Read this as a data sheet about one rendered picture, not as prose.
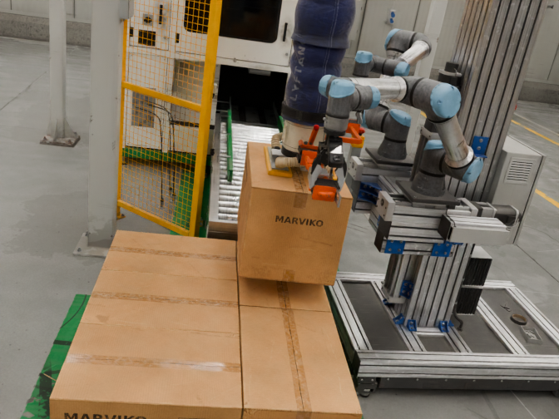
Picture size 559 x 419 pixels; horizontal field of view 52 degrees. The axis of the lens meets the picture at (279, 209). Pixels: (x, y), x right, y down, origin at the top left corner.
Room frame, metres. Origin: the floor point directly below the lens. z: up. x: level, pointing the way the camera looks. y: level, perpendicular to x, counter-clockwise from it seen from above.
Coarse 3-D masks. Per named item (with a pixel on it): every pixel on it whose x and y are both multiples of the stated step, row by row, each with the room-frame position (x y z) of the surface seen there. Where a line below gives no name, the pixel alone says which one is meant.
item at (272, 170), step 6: (264, 150) 2.47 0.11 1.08; (270, 156) 2.35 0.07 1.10; (270, 162) 2.27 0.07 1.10; (270, 168) 2.21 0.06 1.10; (276, 168) 2.21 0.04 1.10; (288, 168) 2.25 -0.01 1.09; (270, 174) 2.18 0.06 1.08; (276, 174) 2.18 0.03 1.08; (282, 174) 2.18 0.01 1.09; (288, 174) 2.19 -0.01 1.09
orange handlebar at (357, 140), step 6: (354, 132) 2.54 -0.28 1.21; (342, 138) 2.42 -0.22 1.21; (348, 138) 2.43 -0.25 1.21; (354, 138) 2.44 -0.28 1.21; (360, 138) 2.46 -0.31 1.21; (306, 156) 2.06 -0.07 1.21; (306, 162) 2.01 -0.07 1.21; (312, 162) 1.99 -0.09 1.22; (306, 168) 1.99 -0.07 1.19; (318, 192) 1.72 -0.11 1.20; (324, 192) 1.72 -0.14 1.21; (330, 192) 1.72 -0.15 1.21
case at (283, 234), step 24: (264, 144) 2.59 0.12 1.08; (264, 168) 2.25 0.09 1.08; (240, 192) 2.59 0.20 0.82; (264, 192) 2.02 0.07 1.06; (288, 192) 2.04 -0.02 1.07; (240, 216) 2.36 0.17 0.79; (264, 216) 2.03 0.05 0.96; (288, 216) 2.04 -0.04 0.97; (312, 216) 2.05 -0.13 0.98; (336, 216) 2.07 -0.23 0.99; (240, 240) 2.17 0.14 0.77; (264, 240) 2.03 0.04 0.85; (288, 240) 2.04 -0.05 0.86; (312, 240) 2.06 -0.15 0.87; (336, 240) 2.07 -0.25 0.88; (240, 264) 2.02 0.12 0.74; (264, 264) 2.03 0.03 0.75; (288, 264) 2.04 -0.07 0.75; (312, 264) 2.06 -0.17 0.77; (336, 264) 2.07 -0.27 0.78
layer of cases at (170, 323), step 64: (128, 256) 2.28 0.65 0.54; (192, 256) 2.37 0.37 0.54; (128, 320) 1.80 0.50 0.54; (192, 320) 1.86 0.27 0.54; (256, 320) 1.93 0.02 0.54; (320, 320) 2.00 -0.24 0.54; (64, 384) 1.41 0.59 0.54; (128, 384) 1.46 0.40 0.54; (192, 384) 1.50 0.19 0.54; (256, 384) 1.55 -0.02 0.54; (320, 384) 1.60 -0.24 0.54
